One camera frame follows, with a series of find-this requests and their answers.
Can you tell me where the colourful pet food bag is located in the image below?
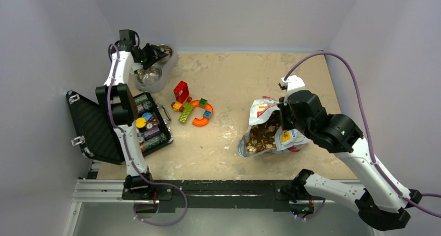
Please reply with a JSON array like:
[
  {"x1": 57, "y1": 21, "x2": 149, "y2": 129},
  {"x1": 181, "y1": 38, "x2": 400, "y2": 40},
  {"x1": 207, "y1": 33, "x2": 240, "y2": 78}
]
[{"x1": 237, "y1": 96, "x2": 310, "y2": 158}]

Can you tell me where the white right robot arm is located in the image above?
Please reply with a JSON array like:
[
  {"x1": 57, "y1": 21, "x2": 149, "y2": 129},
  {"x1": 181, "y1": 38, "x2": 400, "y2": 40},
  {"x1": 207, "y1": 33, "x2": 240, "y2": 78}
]
[{"x1": 277, "y1": 90, "x2": 422, "y2": 231}]

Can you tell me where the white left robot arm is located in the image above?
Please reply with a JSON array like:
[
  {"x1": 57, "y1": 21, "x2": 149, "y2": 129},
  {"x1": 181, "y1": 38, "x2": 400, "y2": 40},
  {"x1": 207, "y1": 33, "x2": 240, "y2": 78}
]
[{"x1": 95, "y1": 29, "x2": 169, "y2": 199}]

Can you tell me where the grey double pet bowl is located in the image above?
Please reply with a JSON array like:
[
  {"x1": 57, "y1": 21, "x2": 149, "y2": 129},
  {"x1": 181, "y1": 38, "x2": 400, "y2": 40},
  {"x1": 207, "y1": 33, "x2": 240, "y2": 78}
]
[{"x1": 134, "y1": 44, "x2": 178, "y2": 94}]

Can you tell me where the black poker chip case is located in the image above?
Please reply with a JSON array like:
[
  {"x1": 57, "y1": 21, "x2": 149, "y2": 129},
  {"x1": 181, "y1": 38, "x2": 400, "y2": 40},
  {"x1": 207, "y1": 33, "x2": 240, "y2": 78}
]
[{"x1": 66, "y1": 90, "x2": 173, "y2": 165}]

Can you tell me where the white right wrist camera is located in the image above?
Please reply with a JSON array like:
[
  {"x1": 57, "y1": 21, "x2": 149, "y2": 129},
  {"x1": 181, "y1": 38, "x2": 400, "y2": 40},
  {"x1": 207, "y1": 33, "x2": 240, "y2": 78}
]
[{"x1": 279, "y1": 75, "x2": 305, "y2": 98}]

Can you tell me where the red toy block frame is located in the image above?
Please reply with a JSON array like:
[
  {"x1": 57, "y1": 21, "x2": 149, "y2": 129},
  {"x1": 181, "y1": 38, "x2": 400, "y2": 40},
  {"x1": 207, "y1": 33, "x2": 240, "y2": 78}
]
[{"x1": 171, "y1": 81, "x2": 192, "y2": 112}]

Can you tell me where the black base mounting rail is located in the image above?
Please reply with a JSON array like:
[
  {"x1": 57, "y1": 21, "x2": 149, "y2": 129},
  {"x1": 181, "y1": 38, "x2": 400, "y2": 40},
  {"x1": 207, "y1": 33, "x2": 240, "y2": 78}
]
[{"x1": 122, "y1": 180, "x2": 323, "y2": 213}]

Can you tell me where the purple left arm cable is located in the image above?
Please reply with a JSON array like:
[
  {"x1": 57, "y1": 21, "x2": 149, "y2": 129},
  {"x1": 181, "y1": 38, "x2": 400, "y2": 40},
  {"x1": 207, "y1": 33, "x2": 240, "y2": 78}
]
[{"x1": 106, "y1": 43, "x2": 155, "y2": 187}]

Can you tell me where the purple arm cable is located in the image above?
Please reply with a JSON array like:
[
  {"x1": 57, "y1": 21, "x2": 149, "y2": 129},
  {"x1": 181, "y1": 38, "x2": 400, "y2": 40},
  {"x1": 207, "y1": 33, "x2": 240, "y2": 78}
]
[
  {"x1": 106, "y1": 43, "x2": 155, "y2": 187},
  {"x1": 283, "y1": 51, "x2": 441, "y2": 218}
]

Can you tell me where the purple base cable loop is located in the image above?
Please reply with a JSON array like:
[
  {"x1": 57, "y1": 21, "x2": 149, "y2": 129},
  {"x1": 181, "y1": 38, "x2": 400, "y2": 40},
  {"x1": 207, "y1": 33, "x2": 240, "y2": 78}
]
[{"x1": 133, "y1": 182, "x2": 190, "y2": 228}]

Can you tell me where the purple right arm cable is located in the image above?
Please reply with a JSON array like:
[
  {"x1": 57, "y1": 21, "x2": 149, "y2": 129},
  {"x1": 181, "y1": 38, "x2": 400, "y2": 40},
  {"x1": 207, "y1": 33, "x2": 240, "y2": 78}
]
[{"x1": 283, "y1": 51, "x2": 441, "y2": 218}]

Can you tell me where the aluminium frame rail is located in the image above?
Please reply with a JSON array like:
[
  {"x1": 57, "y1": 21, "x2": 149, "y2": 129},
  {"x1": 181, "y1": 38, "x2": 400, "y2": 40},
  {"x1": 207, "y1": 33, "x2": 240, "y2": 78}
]
[{"x1": 72, "y1": 179, "x2": 123, "y2": 203}]

